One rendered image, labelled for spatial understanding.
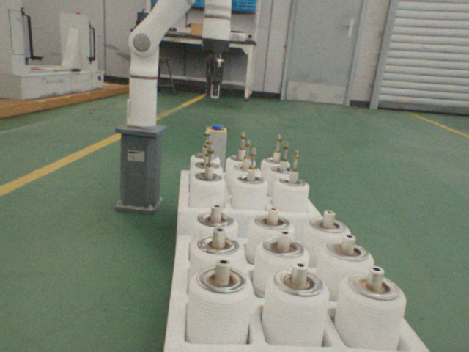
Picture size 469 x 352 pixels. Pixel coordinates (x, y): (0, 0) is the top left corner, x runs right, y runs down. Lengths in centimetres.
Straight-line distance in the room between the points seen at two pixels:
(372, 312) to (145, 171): 103
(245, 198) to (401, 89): 555
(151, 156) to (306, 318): 99
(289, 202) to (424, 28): 558
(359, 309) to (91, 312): 60
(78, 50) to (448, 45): 470
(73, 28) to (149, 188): 353
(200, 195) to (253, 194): 14
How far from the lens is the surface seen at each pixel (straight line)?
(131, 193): 156
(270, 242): 79
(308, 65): 639
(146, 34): 147
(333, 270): 78
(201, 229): 84
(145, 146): 150
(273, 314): 66
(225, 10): 120
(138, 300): 107
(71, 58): 479
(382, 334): 70
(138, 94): 149
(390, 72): 650
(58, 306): 108
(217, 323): 64
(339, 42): 643
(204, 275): 66
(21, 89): 370
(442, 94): 671
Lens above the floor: 58
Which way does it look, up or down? 16 degrees down
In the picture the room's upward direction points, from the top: 5 degrees clockwise
